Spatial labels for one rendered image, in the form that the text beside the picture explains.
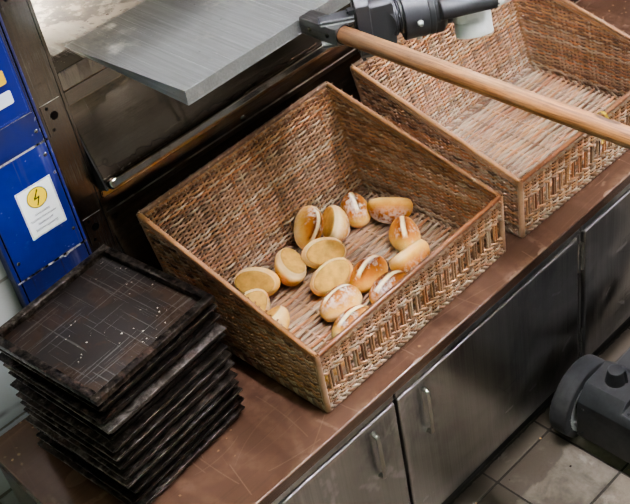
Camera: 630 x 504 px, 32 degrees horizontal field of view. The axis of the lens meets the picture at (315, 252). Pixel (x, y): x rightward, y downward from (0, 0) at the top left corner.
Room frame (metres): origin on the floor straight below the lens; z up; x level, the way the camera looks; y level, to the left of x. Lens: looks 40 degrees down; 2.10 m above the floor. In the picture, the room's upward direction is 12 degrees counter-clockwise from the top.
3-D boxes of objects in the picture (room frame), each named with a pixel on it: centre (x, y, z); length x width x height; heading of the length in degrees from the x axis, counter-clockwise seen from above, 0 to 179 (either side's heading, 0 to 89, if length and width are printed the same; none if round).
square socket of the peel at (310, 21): (1.66, -0.09, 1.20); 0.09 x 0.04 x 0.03; 37
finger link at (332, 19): (1.64, -0.11, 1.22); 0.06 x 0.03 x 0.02; 93
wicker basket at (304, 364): (1.70, -0.03, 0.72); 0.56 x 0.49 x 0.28; 129
